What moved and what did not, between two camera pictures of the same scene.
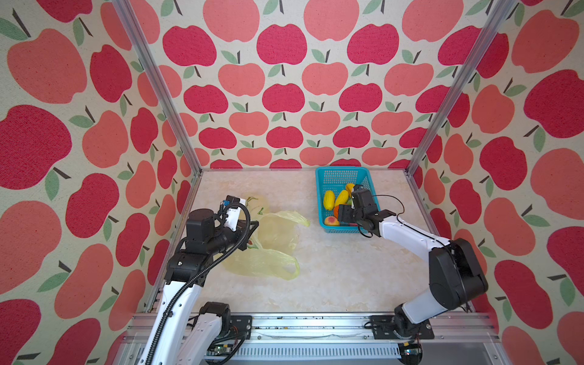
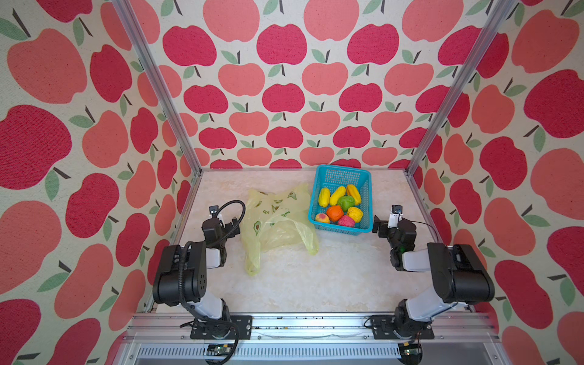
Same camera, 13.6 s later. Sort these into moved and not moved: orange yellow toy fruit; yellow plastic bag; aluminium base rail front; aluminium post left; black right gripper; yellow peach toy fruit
Moved: black right gripper; yellow plastic bag; yellow peach toy fruit
Not moved: aluminium base rail front; aluminium post left; orange yellow toy fruit
